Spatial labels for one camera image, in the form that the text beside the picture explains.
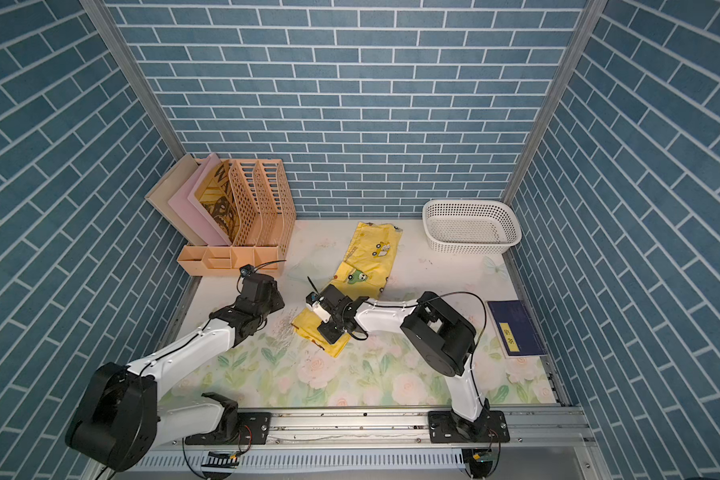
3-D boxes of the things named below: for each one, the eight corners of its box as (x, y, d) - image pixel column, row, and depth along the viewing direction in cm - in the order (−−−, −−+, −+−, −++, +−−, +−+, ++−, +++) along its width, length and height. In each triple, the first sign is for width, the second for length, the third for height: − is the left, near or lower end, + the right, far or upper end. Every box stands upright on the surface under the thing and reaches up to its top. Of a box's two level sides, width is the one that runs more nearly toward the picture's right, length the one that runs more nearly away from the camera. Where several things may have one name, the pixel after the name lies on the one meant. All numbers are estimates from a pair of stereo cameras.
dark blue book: (501, 357, 88) (503, 355, 86) (486, 303, 99) (488, 300, 97) (544, 357, 88) (548, 355, 86) (525, 303, 99) (527, 300, 98)
